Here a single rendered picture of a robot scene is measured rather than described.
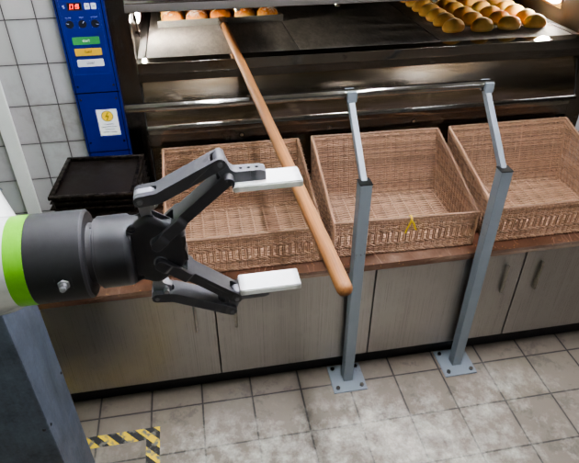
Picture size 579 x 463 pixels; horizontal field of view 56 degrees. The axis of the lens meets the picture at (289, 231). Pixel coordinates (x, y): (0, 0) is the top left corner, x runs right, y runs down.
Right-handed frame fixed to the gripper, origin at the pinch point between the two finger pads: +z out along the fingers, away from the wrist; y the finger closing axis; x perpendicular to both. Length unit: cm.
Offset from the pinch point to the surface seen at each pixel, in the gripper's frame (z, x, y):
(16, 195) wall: -82, -155, 80
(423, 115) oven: 86, -153, 59
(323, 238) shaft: 13.4, -35.7, 28.5
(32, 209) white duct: -77, -153, 87
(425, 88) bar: 68, -116, 32
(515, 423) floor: 101, -63, 149
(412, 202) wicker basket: 78, -134, 90
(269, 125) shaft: 11, -89, 28
